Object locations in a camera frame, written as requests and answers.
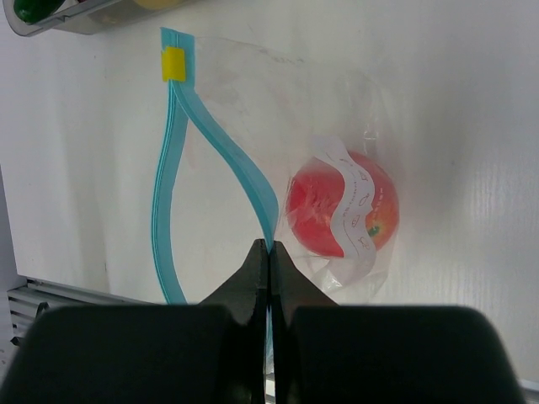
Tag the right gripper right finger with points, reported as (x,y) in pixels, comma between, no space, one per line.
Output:
(327,353)

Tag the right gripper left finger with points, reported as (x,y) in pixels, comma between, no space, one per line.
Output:
(211,352)

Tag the red apple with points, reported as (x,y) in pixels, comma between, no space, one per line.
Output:
(334,214)

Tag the clear zip top bag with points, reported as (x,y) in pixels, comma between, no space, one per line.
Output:
(261,116)

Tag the clear plastic food container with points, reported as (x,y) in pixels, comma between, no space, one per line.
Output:
(89,17)

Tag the green cucumber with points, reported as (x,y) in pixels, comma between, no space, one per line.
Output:
(33,11)

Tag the aluminium mounting rail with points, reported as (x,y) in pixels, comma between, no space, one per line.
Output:
(24,299)

